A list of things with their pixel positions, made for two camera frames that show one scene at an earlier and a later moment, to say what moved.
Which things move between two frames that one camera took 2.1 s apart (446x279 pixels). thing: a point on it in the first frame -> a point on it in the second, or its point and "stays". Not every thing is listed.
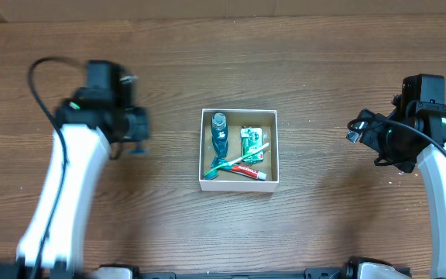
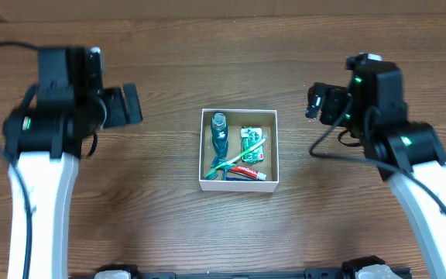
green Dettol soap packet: (252, 138) stays
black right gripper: (372, 136) -> (330, 103)
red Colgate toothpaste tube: (247, 171) stays
